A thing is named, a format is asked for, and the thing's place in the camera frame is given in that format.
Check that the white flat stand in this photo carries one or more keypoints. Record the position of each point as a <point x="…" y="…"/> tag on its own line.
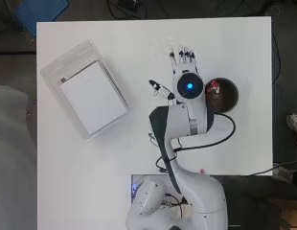
<point x="245" y="96"/>

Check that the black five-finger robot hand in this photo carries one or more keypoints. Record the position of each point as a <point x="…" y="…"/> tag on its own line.
<point x="183" y="62"/>

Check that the blue plastic board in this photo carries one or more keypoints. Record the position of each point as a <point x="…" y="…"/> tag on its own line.
<point x="40" y="12"/>

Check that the person's shoe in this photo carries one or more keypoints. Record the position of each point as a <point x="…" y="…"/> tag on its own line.
<point x="295" y="126"/>

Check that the black power adapter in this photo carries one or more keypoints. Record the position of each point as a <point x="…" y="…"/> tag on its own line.
<point x="128" y="4"/>

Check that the clear plastic box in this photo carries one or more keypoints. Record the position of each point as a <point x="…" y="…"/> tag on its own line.
<point x="56" y="75"/>

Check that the wooden crate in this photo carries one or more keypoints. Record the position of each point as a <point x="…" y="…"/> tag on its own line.
<point x="290" y="214"/>

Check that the red white small object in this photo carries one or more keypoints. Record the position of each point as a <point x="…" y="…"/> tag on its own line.
<point x="213" y="87"/>

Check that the grey fabric sheet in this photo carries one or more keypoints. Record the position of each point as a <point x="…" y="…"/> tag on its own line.
<point x="11" y="159"/>

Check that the brown round tub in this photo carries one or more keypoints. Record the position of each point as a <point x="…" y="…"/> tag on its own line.
<point x="228" y="96"/>

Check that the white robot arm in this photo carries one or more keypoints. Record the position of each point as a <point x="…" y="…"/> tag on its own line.
<point x="193" y="191"/>

